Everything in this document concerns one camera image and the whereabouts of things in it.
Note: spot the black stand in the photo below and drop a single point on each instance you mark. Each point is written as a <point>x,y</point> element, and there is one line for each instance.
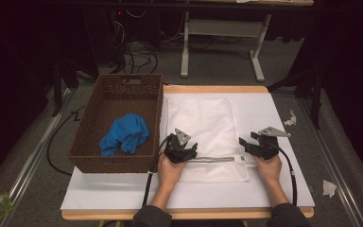
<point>316,97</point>
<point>56,88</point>

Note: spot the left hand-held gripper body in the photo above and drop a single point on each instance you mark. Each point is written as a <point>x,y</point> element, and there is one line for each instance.
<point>178,151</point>

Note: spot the person's left hand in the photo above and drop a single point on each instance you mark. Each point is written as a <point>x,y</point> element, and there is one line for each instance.
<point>170,171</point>

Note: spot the white table cover board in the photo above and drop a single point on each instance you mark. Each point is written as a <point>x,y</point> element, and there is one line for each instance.
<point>258,107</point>

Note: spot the white metal desk frame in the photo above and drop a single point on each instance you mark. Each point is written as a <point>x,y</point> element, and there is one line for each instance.
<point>223,27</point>

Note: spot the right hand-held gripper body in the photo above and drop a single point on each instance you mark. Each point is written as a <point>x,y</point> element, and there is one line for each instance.
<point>266,148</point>

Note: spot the white mesh laundry bag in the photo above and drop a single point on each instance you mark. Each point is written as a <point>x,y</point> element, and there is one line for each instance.
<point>208,123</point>

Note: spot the dark computer case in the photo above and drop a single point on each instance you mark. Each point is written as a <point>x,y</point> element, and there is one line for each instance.
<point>129,25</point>

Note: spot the person's right hand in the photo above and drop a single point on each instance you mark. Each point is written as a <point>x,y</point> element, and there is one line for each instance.
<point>268,170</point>

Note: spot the crumpled white paper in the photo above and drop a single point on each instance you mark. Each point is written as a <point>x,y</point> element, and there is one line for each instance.
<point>291,119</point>
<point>329,188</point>

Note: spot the blue cloth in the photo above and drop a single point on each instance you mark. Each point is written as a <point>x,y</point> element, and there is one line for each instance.
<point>126,132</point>

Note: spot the wooden table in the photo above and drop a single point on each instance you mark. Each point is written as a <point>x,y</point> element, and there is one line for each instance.
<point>214,89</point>

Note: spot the metal floor rail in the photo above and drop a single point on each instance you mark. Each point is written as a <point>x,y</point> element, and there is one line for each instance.
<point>31,164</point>
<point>331,164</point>

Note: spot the brown woven basket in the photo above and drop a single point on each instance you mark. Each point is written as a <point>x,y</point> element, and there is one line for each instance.
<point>119,104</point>

